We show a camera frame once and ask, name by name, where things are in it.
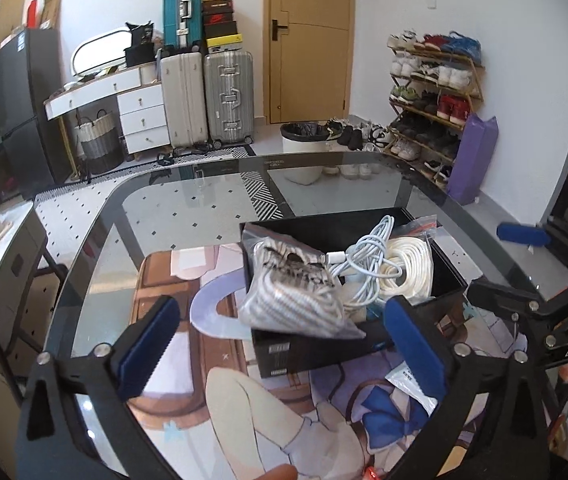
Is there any white usb cable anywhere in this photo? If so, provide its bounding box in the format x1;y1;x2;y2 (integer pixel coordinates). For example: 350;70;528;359
325;213;398;321

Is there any adidas bag of white laces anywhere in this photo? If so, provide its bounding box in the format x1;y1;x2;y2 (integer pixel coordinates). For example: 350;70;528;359
238;223;365;340

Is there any black cardboard storage box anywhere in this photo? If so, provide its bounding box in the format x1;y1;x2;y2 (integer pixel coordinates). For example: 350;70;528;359
241;208;466;378

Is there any green white snack packet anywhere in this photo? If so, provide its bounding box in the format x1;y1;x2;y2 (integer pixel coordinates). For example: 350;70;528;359
385;362;438;416

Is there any bag of white rope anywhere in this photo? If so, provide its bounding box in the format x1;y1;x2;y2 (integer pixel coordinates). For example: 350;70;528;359
378;214;437;306

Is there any red white zip bag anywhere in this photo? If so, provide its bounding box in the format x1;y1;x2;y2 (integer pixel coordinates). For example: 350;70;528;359
362;466;381;480

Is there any person's left hand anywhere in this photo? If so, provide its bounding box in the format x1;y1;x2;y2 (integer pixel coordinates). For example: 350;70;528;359
246;464;298;480

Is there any anime print desk mat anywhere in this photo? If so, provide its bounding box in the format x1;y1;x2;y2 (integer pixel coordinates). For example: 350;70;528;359
127;238;565;480

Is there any purple paper bag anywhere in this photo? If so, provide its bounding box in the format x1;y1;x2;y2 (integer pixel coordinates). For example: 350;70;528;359
447;113;499;205

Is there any grey side cabinet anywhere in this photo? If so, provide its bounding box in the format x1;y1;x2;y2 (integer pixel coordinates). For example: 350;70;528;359
0;202;47;353

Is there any wooden shoe rack with shoes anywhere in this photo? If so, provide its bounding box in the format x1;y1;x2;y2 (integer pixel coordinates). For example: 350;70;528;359
387;29;484;188

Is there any striped woven basket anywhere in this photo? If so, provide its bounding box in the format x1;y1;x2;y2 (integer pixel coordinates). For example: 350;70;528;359
78;108;124;176

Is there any white drawer desk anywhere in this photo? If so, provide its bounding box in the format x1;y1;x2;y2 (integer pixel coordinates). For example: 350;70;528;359
44;63;170;155

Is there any white trash bin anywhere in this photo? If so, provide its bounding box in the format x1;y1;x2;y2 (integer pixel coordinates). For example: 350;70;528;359
279;120;333;187

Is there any white hard suitcase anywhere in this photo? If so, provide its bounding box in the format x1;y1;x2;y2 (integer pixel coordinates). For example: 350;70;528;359
160;52;208;148

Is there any silver aluminium suitcase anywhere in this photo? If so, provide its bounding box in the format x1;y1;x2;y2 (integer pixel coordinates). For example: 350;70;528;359
203;50;255;148

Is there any black handbag on desk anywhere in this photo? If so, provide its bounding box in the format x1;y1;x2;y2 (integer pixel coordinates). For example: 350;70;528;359
124;22;155;67

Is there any black refrigerator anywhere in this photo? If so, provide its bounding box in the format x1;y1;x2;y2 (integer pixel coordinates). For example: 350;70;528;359
0;28;71;200

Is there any oval mirror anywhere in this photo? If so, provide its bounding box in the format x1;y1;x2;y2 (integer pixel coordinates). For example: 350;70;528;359
70;29;132;76

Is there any wooden door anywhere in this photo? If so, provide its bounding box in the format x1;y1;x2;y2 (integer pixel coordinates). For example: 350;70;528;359
263;0;354;124

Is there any stack of shoe boxes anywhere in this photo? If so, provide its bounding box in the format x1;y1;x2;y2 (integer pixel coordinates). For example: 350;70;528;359
201;0;244;53

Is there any teal suitcase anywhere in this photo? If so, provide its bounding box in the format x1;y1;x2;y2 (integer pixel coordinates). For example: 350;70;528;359
162;0;205;52

